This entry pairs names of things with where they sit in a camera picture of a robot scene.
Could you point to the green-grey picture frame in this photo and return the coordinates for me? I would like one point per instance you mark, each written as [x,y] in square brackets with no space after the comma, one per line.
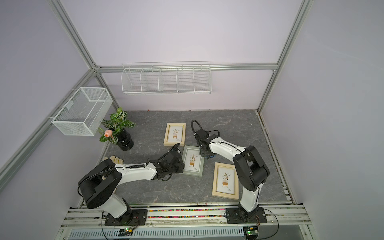
[194,162]

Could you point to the long white wire shelf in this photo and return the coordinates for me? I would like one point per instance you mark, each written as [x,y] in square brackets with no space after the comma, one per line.
[166,78]

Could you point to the light wood picture frame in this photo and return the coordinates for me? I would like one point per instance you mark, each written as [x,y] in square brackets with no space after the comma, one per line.
[226,182]

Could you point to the left electronics board green led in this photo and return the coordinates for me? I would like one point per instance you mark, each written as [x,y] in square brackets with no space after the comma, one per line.
[126,232]

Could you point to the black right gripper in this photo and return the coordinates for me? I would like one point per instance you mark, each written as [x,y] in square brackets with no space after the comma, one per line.
[201,153]

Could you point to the right electronics board green led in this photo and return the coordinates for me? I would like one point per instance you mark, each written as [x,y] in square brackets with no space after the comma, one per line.
[251,232]

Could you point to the beige picture frame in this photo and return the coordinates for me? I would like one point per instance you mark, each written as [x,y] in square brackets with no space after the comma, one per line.
[175,134]

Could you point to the white vented cable duct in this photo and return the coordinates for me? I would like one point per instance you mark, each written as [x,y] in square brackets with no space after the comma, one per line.
[158,233]

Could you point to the electronics board green led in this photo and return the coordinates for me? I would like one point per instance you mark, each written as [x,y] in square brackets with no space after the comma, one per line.
[251,232]
[126,232]

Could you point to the white wire basket left wall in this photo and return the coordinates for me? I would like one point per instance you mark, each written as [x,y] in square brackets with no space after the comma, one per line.
[83,113]

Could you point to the aluminium mounting rail front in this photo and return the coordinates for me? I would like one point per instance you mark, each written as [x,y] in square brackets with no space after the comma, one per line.
[205,215]

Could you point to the aluminium cage frame profiles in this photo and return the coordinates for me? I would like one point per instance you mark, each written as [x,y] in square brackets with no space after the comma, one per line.
[19,158]

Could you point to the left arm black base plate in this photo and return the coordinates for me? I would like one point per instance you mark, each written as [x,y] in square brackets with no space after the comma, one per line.
[133,217]

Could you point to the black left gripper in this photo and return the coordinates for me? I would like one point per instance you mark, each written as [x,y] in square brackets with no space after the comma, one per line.
[181,166]

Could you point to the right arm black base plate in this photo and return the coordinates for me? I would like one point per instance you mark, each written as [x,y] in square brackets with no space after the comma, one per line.
[241,216]

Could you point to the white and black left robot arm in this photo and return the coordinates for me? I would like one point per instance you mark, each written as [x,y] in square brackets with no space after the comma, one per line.
[97,187]

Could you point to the green artificial plant pink flower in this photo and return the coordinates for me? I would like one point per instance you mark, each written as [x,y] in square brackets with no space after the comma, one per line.
[117,122]

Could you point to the black glossy plant vase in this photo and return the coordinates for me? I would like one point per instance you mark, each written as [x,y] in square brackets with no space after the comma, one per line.
[125,141]

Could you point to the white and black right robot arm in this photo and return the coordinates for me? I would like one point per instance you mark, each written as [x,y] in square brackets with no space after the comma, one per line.
[251,169]

